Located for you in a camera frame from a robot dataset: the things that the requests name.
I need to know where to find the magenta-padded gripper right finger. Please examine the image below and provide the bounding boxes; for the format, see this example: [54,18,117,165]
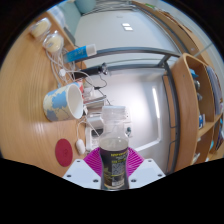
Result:
[126,147,167,190]

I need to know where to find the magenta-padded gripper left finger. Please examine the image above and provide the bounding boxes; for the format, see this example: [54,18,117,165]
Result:
[62,147,103,190]

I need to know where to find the clear bottle with dark label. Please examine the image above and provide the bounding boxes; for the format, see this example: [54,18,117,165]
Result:
[98,105,130,192]

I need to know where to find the flat round red coaster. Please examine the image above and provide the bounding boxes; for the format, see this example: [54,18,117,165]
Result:
[54,138,74,168]

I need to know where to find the white power strip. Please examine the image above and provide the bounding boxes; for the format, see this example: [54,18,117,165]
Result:
[84,126,101,153]

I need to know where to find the white charger block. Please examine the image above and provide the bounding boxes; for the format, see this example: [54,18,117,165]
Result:
[87,114,103,129]

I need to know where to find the white mug with blue print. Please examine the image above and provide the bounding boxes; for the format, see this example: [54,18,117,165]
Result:
[42,82,84,123]

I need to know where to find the wooden shelf unit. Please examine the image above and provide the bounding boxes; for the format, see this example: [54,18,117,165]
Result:
[171,52,224,173]

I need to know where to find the steel cup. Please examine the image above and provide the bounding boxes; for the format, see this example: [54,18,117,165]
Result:
[83,94,108,108]

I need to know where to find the black cylindrical shaver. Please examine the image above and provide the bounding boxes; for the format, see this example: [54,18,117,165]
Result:
[73,62,109,79]

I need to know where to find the blue and white tube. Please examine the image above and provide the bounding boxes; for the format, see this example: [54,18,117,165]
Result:
[62,43,98,64]

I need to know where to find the wrapped pale round bun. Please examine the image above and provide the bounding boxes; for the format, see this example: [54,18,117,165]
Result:
[29,17,53,38]
[42,30,65,54]

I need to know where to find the bed with teal sheet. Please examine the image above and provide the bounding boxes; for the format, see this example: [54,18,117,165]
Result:
[49,0,83,38]

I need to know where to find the teal pillow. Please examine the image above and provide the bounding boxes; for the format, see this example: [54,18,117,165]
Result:
[73,0,98,15]

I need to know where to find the white cable with plug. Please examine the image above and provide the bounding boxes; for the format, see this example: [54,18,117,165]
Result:
[44,46,88,88]

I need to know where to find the grey metal bed frame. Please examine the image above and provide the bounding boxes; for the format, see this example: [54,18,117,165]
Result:
[83,46,188,174]

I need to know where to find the white wall switch plate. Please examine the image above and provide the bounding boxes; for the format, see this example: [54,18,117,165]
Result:
[121,22,134,32]

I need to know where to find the long wooden wall shelf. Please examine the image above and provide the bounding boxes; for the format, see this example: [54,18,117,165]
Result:
[131,0,221,68]

